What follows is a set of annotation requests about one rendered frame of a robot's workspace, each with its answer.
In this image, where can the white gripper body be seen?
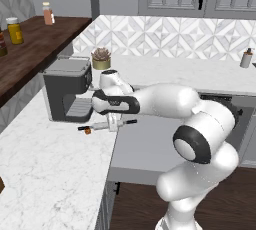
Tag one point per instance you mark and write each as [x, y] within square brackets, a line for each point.
[114, 126]

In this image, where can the grey open drawer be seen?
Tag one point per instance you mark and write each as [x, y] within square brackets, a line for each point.
[143, 147]

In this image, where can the brown spice bottle, white cap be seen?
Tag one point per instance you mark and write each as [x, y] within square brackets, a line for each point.
[48, 14]

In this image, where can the brown wooden object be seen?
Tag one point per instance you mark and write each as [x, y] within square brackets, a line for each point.
[1, 185]

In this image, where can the grey base cupboard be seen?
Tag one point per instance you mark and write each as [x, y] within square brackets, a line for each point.
[106, 207]

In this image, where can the dark jar with red label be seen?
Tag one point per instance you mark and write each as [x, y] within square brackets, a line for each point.
[2, 45]

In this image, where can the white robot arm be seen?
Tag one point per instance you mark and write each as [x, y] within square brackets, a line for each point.
[166, 102]

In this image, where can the white soap dispenser bottle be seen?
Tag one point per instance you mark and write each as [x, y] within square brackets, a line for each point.
[246, 60]

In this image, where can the yellow jar with white lid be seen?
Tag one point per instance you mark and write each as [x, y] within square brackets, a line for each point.
[15, 33]

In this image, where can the succulent in yellow pot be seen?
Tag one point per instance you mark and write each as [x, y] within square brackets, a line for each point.
[101, 61]

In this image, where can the dark grey coffee machine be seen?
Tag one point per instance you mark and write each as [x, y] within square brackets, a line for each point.
[66, 77]

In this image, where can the small orange brown object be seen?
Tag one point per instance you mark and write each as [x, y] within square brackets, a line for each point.
[87, 130]

